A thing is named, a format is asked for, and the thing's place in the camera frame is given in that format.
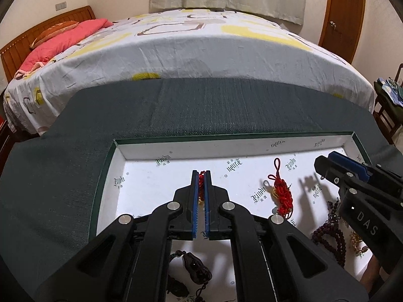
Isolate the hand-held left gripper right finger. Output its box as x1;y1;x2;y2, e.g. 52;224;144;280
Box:
204;170;370;302

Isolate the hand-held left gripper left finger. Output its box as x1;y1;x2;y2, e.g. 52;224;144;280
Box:
35;170;199;302

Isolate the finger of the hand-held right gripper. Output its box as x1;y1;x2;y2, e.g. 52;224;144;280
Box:
329;151;403;199
314;156;369;192

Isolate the small red knot charm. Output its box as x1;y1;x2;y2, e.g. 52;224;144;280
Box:
198;170;206;206

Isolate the dark red bead bracelet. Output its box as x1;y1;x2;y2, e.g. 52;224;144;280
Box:
312;200;348;266

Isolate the dark green tray box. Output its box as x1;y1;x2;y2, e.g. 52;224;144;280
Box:
86;131;383;302

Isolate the large red knot charm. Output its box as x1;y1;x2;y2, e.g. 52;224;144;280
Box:
267;158;294;217

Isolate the black gourd pendant cord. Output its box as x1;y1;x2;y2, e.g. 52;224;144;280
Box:
167;250;212;302

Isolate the person's right forearm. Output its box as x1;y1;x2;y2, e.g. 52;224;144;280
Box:
360;255;386;293

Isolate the wooden chair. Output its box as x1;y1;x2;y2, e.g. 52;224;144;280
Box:
373;64;403;147

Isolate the folded clothes pile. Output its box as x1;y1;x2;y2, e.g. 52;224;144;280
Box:
375;77;403;107

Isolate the dark green tablecloth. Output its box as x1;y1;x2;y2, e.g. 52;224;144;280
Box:
0;77;391;302

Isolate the bed with patterned sheet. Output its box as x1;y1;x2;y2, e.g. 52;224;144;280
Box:
3;9;377;136

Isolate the wooden door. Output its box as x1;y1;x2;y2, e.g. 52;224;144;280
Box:
318;0;367;65

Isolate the wooden nightstand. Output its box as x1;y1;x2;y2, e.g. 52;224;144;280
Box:
0;116;15;167

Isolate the pink blanket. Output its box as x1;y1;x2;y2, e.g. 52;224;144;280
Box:
14;18;114;79

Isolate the orange pillow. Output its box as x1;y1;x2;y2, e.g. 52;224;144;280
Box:
30;21;79;49

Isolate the wooden headboard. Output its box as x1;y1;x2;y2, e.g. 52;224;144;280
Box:
0;6;96;82

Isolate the gold chain bracelet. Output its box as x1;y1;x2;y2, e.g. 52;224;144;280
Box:
348;231;369;255

